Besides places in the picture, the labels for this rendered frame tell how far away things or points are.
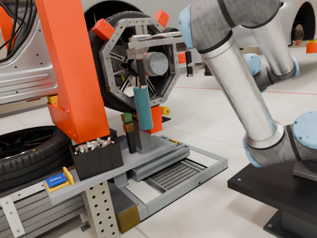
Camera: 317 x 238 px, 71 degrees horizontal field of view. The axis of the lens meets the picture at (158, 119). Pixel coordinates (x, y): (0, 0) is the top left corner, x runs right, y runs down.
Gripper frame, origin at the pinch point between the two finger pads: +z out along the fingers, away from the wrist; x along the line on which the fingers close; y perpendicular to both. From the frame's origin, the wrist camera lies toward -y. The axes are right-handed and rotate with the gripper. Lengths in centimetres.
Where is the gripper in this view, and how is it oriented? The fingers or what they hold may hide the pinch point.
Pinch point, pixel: (196, 62)
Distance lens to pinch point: 133.9
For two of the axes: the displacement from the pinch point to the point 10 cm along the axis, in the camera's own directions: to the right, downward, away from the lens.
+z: -5.8, -1.6, 8.0
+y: 1.5, 9.4, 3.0
